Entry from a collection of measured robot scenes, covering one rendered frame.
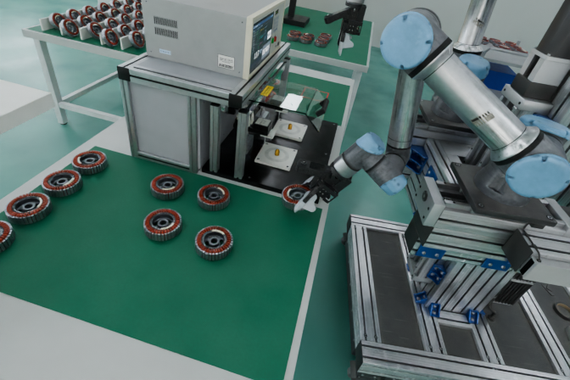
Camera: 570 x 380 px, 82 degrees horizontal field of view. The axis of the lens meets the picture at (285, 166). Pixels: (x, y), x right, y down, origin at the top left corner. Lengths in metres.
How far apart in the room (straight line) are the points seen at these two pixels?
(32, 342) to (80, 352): 0.11
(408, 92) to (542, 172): 0.38
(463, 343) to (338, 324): 0.56
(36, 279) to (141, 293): 0.27
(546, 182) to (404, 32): 0.45
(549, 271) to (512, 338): 0.87
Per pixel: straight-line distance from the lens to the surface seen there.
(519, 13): 6.92
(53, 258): 1.13
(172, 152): 1.33
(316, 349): 1.77
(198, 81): 1.15
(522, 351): 1.98
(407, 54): 0.82
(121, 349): 0.93
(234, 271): 1.00
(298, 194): 1.16
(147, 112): 1.29
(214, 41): 1.20
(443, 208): 1.06
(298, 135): 1.56
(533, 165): 0.89
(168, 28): 1.27
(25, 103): 0.85
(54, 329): 1.00
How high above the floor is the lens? 1.57
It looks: 36 degrees down
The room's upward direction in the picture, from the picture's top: 10 degrees clockwise
